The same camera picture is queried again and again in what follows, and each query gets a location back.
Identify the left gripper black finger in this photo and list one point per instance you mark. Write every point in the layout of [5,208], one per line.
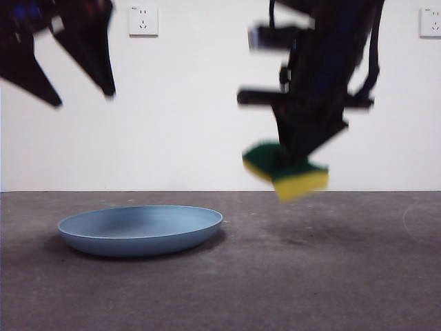
[93,51]
[31,76]

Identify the blue round plate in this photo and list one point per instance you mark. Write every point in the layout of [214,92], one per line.
[138,231]

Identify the yellow sponge with green pad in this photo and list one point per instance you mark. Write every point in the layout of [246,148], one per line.
[299,186]

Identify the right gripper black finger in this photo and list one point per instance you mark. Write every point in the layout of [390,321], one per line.
[289,131]
[320,134]

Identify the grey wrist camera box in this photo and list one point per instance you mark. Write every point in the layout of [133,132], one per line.
[272,36]

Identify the white wall socket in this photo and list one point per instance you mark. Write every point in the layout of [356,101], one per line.
[431,22]
[144,20]

